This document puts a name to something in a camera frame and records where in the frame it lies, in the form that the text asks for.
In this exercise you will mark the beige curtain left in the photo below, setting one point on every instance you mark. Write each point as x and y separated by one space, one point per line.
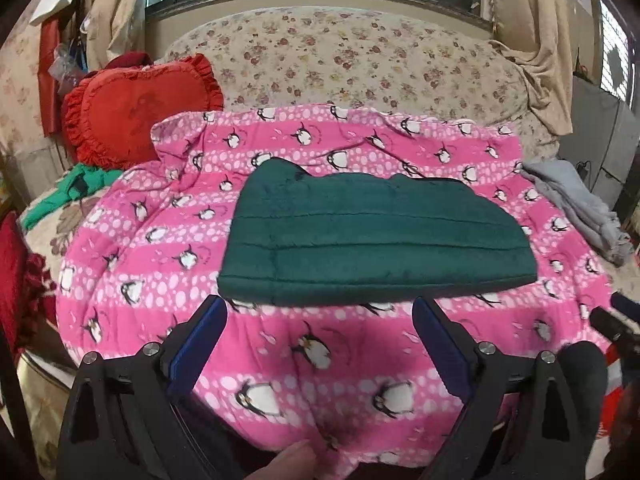
112 28

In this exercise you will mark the person left hand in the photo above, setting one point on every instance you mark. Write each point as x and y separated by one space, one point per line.
297 462

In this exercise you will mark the dark green puffer jacket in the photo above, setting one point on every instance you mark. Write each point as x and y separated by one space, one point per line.
297 240

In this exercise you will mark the dark red knit cloth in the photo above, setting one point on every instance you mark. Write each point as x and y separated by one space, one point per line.
27 289

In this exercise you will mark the red heart ruffled pillow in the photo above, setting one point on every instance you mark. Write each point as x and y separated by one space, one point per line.
107 118

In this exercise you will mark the beige curtain right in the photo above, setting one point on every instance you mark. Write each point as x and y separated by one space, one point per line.
535 36

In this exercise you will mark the beige curtain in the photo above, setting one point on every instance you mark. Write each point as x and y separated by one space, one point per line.
112 28
535 36

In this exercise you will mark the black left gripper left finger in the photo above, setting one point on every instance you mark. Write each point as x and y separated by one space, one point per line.
188 347

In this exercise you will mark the grey folded garment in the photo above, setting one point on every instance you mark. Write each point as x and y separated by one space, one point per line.
558 181

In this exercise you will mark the bright green garment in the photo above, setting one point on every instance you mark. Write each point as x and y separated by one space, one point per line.
80 182

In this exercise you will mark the dark maroon pillow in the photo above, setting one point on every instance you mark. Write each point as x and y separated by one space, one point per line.
131 59

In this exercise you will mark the floral bed sheet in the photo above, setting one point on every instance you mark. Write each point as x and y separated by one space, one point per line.
350 59

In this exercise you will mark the grey cabinet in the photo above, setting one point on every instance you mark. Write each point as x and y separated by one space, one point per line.
604 140

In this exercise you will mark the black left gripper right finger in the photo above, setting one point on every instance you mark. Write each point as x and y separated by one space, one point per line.
449 345

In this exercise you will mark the floral covered headboard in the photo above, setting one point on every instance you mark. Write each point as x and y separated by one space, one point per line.
31 160

